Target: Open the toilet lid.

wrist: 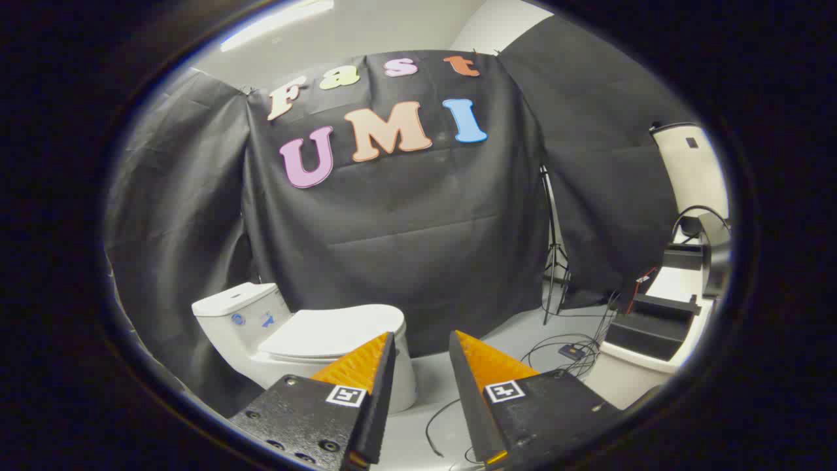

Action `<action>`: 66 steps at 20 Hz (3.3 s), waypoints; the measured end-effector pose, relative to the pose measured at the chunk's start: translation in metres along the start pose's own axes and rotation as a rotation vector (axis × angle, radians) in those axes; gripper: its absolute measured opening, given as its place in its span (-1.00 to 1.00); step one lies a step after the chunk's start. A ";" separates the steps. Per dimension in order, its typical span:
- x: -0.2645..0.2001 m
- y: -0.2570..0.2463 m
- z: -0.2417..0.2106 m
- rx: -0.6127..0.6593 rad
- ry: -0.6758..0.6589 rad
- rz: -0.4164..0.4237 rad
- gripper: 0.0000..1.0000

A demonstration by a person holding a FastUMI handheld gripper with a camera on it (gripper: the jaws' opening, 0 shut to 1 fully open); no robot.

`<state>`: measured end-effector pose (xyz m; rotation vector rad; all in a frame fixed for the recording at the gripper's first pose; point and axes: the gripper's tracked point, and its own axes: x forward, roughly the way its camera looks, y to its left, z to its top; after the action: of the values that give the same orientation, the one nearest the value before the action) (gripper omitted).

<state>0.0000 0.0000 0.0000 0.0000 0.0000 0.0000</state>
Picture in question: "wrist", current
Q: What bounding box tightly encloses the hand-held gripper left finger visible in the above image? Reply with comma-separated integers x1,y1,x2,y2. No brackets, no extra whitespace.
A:
229,332,397,471

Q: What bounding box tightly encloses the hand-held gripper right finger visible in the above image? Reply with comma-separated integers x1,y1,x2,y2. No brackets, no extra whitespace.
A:
449,330,622,466

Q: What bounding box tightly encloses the white toilet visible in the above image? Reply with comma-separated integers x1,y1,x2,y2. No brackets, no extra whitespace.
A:
192,283,419,414

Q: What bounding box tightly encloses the white table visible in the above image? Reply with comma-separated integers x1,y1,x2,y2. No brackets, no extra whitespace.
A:
585,222,726,410

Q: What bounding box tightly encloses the black tripod stand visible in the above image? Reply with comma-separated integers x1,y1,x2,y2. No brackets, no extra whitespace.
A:
539,165,573,326

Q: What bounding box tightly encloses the large black stepped box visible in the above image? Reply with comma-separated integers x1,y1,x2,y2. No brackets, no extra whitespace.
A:
605,294,702,362

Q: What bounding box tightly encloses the small black box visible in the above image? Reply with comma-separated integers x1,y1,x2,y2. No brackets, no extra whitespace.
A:
664,243,706,270

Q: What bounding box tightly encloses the dark grey curved device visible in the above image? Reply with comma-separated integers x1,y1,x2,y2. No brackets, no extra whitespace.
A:
696,213,732,298

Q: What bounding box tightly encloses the white panel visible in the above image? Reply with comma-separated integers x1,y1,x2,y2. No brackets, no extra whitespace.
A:
649,122,730,220

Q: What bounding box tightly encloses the thin black floor cable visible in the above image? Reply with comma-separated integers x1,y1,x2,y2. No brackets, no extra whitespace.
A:
425,398,485,466

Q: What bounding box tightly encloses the tangle of black floor cables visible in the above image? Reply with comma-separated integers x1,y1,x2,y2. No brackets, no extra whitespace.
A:
520,291,622,380

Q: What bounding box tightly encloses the red cable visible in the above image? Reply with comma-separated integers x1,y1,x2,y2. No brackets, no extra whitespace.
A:
628,267,658,315

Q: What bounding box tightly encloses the arched black cable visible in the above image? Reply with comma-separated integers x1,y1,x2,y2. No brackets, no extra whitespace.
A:
672,205,730,243

